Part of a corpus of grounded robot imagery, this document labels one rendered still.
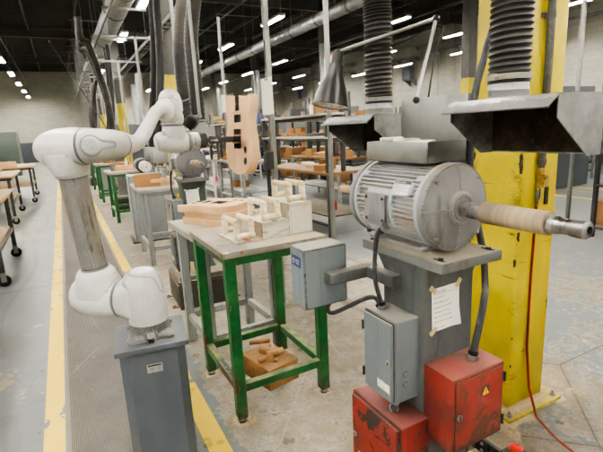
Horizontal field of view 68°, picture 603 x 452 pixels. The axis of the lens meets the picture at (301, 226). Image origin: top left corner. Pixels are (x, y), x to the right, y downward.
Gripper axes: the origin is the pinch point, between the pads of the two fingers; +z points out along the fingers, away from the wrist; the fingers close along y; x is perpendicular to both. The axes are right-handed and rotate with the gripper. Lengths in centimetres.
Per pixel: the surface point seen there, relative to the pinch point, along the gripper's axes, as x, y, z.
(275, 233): -50, 14, 12
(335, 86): 17, 87, 2
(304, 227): -49, 14, 31
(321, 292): -49, 104, -17
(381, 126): 3, 99, 13
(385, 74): 21, 93, 19
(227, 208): -43, -44, 9
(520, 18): 27, 148, 14
